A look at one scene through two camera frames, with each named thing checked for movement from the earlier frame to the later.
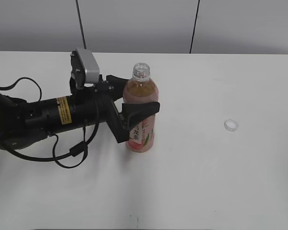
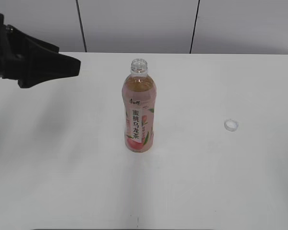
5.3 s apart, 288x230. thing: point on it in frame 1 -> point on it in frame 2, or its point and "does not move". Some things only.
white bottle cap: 230,125 does not move
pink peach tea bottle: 141,87 does not move
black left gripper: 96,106 -> 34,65
